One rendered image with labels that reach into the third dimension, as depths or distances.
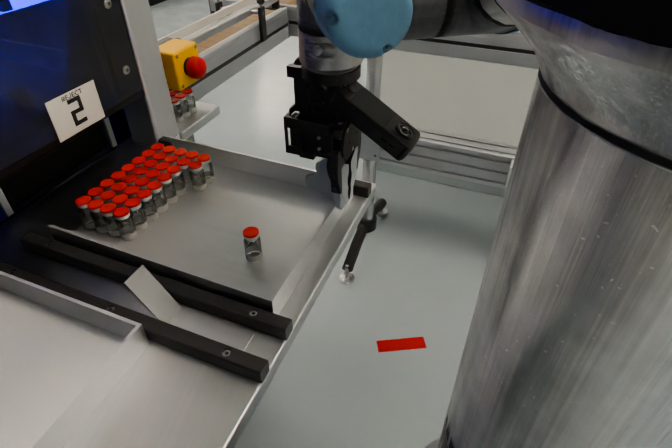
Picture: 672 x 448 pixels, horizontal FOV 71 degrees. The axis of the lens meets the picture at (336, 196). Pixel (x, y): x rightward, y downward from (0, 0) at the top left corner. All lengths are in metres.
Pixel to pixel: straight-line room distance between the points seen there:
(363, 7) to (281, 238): 0.37
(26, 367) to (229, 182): 0.37
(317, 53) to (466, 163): 1.11
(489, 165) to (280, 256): 1.05
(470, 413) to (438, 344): 1.48
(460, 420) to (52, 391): 0.46
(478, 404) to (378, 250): 1.77
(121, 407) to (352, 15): 0.43
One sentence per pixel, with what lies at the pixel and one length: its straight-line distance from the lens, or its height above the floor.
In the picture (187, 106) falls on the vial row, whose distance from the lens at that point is 1.00.
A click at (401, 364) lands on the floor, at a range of 1.60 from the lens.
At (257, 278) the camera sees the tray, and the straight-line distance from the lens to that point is 0.61.
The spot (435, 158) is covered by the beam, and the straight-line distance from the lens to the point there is 1.60.
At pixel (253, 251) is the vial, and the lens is 0.62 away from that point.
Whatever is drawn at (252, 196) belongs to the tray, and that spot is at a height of 0.88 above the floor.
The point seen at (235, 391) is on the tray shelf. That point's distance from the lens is 0.53.
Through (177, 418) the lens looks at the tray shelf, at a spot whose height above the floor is 0.88.
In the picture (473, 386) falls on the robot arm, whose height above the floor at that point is 1.18.
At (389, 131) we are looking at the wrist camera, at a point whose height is 1.05.
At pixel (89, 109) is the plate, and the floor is 1.01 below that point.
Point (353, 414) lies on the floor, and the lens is 1.50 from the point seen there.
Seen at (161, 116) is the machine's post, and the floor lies 0.93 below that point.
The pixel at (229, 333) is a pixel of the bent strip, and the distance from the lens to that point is 0.56.
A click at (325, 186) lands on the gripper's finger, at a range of 0.64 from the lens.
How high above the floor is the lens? 1.32
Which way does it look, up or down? 37 degrees down
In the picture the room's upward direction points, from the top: straight up
